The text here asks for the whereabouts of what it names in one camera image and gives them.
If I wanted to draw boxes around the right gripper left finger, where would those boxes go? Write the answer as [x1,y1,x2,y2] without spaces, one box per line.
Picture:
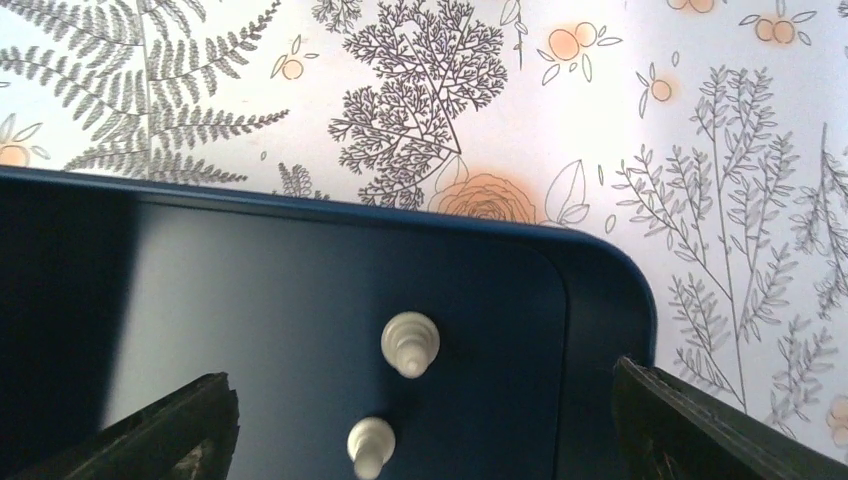
[13,372,239,480]

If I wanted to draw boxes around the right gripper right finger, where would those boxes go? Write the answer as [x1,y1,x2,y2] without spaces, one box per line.
[612,356,847,480]

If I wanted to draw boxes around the dark blue piece tray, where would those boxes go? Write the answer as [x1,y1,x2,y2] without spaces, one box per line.
[1,167,656,479]

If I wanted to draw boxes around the white pawn in tray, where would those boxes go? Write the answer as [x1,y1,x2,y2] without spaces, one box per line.
[346,417,396,480]
[381,311,440,379]

